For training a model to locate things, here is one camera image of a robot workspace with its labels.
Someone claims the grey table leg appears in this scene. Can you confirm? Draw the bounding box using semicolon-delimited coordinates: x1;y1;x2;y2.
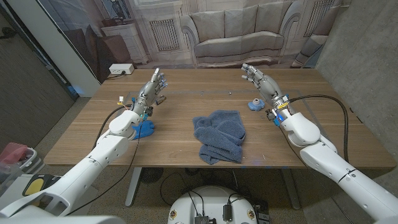
281;167;302;210
125;167;142;208

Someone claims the blue crumpled towel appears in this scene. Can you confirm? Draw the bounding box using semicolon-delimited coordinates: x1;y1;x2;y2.
192;110;247;166

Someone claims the blue plastic toy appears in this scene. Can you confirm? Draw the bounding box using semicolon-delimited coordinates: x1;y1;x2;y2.
132;119;155;140

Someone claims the white power strip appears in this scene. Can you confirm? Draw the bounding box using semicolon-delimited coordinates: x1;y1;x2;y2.
108;63;135;75

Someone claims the blue toy camera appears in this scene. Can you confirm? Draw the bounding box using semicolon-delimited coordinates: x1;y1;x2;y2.
248;98;266;111

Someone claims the black round floor fan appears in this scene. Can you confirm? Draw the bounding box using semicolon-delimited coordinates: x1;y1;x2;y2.
139;167;164;185

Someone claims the clear plastic bin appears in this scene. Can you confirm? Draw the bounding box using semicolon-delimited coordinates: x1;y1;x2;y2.
17;147;44;174

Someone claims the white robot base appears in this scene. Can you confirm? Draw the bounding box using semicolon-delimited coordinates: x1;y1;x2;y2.
167;185;259;224

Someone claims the white wall panel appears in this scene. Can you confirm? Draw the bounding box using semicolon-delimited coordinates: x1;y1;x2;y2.
6;0;102;98

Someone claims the pink item in bin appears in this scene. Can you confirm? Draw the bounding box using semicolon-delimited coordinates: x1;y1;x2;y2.
0;142;29;164

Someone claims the yellow and black pad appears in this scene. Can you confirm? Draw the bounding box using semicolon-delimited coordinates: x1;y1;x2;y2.
22;174;63;197

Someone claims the black power strip cord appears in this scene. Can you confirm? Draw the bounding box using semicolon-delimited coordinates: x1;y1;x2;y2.
105;70;127;80

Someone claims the black adapter on base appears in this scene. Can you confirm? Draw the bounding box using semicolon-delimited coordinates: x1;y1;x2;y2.
222;203;233;223

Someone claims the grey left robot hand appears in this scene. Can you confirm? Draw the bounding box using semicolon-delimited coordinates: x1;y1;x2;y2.
131;67;169;118

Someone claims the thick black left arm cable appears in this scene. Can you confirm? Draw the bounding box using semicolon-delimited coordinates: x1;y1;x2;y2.
92;105;134;150

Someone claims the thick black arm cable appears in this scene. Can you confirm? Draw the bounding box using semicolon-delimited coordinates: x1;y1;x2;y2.
92;105;134;150
287;94;349;163

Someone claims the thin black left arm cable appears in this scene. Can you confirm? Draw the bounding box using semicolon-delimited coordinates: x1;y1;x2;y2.
65;123;144;217

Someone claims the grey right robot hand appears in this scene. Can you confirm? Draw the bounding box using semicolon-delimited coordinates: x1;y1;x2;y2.
241;63;297;118

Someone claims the printed sofa backdrop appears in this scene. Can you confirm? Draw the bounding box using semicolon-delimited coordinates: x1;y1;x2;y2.
37;0;352;83

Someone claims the white robot torso edge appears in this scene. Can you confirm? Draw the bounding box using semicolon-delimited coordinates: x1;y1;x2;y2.
0;215;126;224

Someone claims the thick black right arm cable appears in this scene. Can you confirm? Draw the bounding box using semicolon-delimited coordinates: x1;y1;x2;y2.
287;94;349;163

